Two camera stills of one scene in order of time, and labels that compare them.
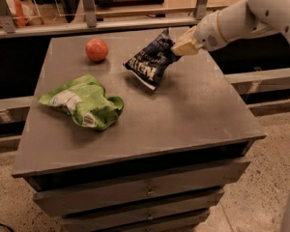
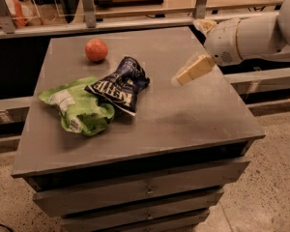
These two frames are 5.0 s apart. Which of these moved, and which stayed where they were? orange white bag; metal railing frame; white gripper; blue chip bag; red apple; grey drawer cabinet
Moved: blue chip bag; white gripper
Stayed: grey drawer cabinet; orange white bag; metal railing frame; red apple
